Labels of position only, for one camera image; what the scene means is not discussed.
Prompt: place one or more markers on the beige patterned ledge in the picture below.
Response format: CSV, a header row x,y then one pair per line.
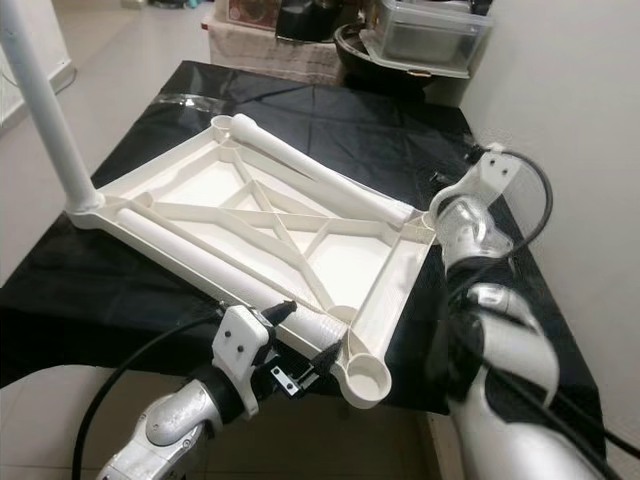
x,y
270,55

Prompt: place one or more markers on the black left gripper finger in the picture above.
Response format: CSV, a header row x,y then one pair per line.
x,y
325,363
280,312

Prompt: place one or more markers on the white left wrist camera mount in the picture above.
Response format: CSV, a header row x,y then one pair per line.
x,y
242,340

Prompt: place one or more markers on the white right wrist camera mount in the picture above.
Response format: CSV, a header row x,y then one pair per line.
x,y
500,175

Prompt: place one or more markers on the black tablecloth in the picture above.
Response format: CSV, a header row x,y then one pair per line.
x,y
80,300

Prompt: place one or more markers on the black plastic bag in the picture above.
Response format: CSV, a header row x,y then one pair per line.
x,y
310,20

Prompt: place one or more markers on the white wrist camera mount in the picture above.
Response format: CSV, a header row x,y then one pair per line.
x,y
500,175
242,340

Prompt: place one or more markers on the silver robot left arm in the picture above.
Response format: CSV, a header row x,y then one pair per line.
x,y
170,430

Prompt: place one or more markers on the clear plastic storage box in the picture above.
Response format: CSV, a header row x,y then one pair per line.
x,y
425,35

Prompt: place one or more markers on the white plastic table top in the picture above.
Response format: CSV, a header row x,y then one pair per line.
x,y
350,265

